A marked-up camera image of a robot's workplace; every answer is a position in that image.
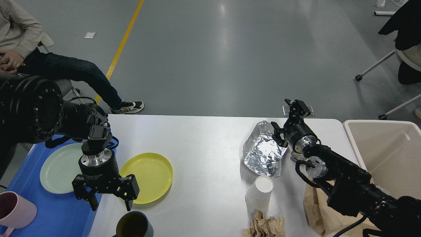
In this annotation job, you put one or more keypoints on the brown paper bag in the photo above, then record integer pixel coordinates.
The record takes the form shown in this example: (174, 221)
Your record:
(324, 220)

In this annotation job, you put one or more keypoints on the crushed red soda can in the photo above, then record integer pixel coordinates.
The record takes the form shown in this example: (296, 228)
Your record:
(297, 156)

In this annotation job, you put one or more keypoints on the yellow plastic plate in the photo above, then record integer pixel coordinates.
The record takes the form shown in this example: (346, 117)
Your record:
(154, 175)

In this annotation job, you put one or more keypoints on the aluminium foil sheet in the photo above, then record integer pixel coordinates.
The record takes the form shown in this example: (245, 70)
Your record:
(261, 153)

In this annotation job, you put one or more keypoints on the pale green plate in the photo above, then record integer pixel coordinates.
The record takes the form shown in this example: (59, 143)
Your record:
(60, 169)

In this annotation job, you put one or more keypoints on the crumpled brown paper ball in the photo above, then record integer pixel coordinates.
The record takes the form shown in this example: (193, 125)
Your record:
(262, 226)

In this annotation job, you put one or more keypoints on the white paper cup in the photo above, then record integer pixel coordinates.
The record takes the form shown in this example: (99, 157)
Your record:
(259, 194)

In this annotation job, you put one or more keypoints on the metal floor socket cover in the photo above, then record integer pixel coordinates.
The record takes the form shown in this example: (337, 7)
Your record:
(286, 110)

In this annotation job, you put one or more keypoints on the dark teal mug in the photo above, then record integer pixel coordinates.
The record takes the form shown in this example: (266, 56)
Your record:
(134, 224)

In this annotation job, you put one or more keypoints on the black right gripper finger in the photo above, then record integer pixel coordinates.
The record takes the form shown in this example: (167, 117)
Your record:
(277, 135)
(297, 110)

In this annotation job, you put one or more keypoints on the white chair with black jacket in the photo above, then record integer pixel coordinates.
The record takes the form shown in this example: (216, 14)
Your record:
(407, 22)

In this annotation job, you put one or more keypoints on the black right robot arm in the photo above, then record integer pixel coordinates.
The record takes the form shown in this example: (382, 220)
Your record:
(347, 186)

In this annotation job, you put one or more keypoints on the grey office chair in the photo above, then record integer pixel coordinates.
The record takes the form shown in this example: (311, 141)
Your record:
(65, 85)

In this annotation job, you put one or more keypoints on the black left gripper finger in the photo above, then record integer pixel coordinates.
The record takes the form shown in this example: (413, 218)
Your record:
(128, 202)
(93, 203)

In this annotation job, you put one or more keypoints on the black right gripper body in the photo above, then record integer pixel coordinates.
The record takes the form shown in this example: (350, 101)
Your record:
(298, 135)

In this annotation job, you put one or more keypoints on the beige plastic waste bin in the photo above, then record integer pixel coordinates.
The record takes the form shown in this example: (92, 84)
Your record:
(391, 151)

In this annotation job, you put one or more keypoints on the white table leg base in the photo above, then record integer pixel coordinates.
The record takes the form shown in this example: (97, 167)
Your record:
(384, 13)

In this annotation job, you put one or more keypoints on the pink mug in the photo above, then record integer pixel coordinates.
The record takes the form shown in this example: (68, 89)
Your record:
(15, 212)

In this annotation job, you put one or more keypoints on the seated person beige sweater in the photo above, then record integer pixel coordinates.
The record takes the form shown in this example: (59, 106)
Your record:
(20, 34)

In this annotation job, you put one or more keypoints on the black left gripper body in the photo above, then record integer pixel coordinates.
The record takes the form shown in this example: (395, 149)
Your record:
(100, 174)

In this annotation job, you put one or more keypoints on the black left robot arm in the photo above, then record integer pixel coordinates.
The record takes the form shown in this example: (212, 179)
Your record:
(32, 110)

